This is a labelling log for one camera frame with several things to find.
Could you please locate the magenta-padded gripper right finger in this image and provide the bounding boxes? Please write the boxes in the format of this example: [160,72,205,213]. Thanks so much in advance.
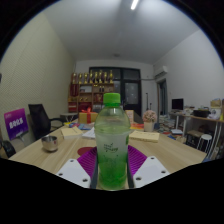
[125,144,171,190]

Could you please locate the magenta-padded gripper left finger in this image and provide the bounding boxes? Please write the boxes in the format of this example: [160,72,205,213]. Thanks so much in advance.
[55,145,100,190]

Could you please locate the green drink bottle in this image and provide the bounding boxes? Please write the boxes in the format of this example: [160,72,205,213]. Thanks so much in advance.
[93,92,132,191]

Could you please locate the flat round red coaster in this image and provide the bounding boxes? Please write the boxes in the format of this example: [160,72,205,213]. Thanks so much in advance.
[77,146,95,157]

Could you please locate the wide cream book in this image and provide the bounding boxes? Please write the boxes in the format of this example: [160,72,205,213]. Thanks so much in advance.
[129,130,161,144]

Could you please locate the small steel cup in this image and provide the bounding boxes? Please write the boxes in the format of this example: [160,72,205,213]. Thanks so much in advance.
[40,135,59,153]

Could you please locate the small cream book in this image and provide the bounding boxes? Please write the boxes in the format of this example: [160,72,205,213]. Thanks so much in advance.
[60,126,84,140]

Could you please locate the white paper sheet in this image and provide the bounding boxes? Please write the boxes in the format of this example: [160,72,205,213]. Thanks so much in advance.
[81,127,97,140]

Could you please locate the orange book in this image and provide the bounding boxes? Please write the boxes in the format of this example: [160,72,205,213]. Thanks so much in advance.
[129,123,145,131]

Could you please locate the blue colourful book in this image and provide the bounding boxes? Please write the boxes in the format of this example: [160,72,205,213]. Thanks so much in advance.
[78,123,95,131]

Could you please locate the pink flowers in white pot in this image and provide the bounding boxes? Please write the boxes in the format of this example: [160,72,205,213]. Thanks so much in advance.
[142,109,158,133]

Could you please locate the yellow gift box red ribbon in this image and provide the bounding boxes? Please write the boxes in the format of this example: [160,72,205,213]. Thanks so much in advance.
[78,107,99,125]

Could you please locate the small round white table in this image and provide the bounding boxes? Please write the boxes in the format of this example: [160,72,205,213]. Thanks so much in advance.
[59,112,79,123]

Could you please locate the small standing card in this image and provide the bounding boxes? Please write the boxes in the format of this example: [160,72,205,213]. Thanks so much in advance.
[124,109,135,124]

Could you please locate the black office chair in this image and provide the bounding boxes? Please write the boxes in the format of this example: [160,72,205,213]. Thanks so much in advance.
[27,103,64,141]

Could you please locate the white round stool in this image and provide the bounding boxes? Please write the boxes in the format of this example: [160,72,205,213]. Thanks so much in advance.
[196,133,213,154]

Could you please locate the black tripod stand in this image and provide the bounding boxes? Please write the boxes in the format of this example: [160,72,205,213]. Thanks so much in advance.
[143,92,151,113]

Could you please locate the black chair armrest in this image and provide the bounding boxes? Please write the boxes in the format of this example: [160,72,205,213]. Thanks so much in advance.
[0,139,17,158]

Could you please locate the black computer monitor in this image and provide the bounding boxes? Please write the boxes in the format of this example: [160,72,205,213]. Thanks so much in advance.
[171,98,185,111]

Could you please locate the cluttered wooden side desk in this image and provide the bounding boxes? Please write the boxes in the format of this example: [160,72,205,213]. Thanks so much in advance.
[169,111,224,158]

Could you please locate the purple sign board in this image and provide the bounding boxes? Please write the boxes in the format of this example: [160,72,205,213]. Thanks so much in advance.
[3,107,29,141]

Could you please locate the wooden shelf unit with trophies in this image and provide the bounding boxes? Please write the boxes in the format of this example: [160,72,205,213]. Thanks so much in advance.
[67,69,115,114]

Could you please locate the dark glass door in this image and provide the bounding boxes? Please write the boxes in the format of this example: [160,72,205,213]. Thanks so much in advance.
[88,66,142,116]

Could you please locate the white wall air conditioner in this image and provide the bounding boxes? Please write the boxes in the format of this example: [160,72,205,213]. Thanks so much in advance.
[153,65,169,79]

